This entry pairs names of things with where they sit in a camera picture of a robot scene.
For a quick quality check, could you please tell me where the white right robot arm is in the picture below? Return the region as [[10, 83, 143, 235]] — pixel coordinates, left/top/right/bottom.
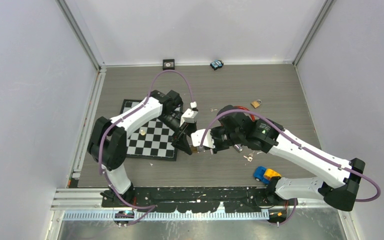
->
[[191, 105, 366, 212]]

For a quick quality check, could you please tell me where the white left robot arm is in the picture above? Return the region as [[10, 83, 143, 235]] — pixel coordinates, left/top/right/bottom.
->
[[86, 90, 198, 207]]

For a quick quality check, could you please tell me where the silver key bunch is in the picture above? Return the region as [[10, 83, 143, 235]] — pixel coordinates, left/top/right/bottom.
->
[[243, 151, 255, 162]]

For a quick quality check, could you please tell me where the black white chessboard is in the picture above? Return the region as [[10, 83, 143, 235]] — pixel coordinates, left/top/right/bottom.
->
[[126, 118, 178, 161]]

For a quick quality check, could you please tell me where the small brass padlock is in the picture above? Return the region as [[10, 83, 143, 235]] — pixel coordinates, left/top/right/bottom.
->
[[250, 99, 262, 109]]

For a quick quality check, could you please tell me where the blue yellow toy car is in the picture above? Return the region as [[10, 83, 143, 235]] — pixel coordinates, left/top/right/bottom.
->
[[253, 166, 281, 185]]

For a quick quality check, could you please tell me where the small black square box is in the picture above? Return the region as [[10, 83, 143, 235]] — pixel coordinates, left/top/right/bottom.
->
[[162, 59, 176, 71]]

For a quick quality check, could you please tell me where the blue owl eraser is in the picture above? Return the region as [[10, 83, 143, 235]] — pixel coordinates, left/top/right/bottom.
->
[[209, 59, 224, 71]]

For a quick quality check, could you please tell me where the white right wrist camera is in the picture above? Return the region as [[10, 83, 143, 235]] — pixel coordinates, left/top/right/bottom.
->
[[190, 129, 215, 149]]

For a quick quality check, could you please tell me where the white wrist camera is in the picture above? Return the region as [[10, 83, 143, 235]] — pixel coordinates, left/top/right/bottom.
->
[[190, 129, 215, 149], [180, 108, 198, 125]]

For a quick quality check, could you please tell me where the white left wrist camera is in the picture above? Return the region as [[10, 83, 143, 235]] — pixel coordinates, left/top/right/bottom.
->
[[180, 108, 198, 125]]

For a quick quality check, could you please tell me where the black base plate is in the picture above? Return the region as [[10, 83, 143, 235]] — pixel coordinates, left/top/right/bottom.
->
[[101, 186, 299, 214]]

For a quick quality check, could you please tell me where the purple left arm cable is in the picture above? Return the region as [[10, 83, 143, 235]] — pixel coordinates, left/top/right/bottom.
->
[[98, 69, 198, 227]]

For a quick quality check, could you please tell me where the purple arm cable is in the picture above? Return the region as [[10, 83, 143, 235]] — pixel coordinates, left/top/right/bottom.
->
[[199, 109, 382, 227], [98, 69, 198, 227]]

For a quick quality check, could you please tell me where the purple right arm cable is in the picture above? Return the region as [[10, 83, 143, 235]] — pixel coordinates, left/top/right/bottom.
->
[[199, 109, 382, 227]]

